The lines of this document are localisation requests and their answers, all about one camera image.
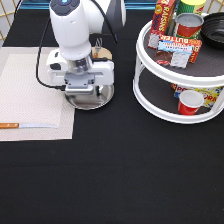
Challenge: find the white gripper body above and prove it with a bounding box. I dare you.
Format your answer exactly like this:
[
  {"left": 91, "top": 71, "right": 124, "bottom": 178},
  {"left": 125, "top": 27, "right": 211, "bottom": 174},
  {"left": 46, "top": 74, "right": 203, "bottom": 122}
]
[{"left": 47, "top": 49, "right": 114, "bottom": 86}]

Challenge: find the round silver metal plate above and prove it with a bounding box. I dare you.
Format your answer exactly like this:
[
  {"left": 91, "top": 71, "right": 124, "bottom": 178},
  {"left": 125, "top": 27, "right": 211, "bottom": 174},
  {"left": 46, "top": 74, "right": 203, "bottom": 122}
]
[{"left": 65, "top": 85, "right": 114, "bottom": 110}]

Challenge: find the fork with wooden handle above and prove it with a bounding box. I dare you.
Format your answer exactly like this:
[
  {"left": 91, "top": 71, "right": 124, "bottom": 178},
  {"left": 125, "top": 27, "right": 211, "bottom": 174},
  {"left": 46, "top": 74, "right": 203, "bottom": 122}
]
[{"left": 94, "top": 38, "right": 102, "bottom": 58}]

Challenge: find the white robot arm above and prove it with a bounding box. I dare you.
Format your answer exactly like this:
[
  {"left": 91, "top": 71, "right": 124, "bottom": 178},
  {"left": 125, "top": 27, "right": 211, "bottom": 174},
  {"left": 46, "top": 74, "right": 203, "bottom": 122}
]
[{"left": 47, "top": 0, "right": 126, "bottom": 88}]

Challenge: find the round wooden coaster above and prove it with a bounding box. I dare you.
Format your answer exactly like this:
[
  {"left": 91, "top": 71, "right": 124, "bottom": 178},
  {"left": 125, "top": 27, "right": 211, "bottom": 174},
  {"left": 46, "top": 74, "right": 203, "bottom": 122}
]
[{"left": 92, "top": 47, "right": 112, "bottom": 61}]

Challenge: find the beige woven placemat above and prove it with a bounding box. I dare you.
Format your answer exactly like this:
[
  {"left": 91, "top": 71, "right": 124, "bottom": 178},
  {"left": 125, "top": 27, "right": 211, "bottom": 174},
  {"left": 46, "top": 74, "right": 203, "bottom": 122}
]
[{"left": 0, "top": 47, "right": 75, "bottom": 141}]

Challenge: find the red raisins box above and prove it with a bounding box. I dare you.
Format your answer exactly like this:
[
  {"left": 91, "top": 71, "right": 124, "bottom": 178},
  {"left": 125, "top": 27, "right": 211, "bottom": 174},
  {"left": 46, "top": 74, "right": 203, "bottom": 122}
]
[{"left": 148, "top": 0, "right": 176, "bottom": 49}]

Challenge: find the brown chocolate pudding box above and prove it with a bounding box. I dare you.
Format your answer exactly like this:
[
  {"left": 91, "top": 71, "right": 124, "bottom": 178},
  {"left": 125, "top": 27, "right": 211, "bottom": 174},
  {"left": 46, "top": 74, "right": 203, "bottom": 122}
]
[{"left": 155, "top": 41, "right": 193, "bottom": 68}]

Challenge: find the red soup can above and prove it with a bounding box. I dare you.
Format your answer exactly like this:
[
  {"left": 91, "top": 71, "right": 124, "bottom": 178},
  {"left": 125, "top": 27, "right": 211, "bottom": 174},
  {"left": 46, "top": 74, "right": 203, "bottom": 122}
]
[{"left": 173, "top": 13, "right": 204, "bottom": 39}]

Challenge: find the small red cup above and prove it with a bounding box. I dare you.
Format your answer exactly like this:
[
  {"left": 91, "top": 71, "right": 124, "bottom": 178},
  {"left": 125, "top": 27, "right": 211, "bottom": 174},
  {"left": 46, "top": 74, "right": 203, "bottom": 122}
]
[{"left": 178, "top": 90, "right": 204, "bottom": 116}]

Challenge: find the white two-tier turntable shelf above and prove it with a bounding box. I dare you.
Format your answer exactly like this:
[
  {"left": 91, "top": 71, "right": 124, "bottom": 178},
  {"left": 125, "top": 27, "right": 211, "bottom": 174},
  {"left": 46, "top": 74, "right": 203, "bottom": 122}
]
[{"left": 133, "top": 22, "right": 224, "bottom": 124}]

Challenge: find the orange butter box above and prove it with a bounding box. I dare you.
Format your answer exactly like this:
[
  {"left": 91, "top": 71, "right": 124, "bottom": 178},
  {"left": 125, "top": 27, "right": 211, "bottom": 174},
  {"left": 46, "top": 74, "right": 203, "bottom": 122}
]
[{"left": 157, "top": 35, "right": 202, "bottom": 63}]

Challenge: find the green yellow can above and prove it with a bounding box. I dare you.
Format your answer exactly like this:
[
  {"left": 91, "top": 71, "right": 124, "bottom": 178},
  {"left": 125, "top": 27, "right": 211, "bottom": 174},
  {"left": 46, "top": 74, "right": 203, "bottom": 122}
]
[{"left": 177, "top": 0, "right": 206, "bottom": 15}]

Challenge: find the yellow popcorn box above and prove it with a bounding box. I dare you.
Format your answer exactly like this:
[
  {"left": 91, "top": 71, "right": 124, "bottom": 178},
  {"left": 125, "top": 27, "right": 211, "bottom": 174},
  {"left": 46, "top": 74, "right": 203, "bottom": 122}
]
[{"left": 171, "top": 84, "right": 224, "bottom": 108}]

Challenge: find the black bowl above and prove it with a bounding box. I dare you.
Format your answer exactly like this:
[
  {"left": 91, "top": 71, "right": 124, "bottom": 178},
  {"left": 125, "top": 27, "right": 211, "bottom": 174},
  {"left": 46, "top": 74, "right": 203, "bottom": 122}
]
[{"left": 201, "top": 12, "right": 224, "bottom": 50}]

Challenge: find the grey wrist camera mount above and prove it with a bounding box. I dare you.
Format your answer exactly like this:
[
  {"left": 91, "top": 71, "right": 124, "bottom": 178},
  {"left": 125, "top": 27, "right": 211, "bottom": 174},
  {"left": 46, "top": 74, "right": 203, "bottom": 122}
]
[{"left": 64, "top": 73, "right": 95, "bottom": 95}]

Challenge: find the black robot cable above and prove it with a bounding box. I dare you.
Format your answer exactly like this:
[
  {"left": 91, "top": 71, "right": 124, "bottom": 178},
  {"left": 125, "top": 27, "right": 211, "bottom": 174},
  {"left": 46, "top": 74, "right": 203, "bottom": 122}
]
[{"left": 35, "top": 0, "right": 119, "bottom": 91}]

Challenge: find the knife with wooden handle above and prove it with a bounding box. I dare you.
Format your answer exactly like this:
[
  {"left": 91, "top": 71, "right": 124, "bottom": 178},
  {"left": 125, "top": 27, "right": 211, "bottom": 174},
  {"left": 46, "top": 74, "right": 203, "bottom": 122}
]
[{"left": 0, "top": 123, "right": 57, "bottom": 129}]

